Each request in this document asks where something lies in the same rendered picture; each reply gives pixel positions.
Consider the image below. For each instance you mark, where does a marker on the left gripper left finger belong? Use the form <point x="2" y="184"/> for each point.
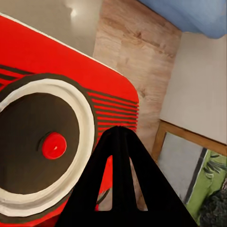
<point x="79" y="210"/>

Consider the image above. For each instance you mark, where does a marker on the door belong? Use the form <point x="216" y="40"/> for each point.
<point x="196" y="168"/>

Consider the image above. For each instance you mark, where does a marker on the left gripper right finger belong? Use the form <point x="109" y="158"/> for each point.
<point x="165" y="209"/>

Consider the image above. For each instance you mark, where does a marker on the coffee table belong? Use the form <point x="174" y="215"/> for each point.
<point x="73" y="22"/>

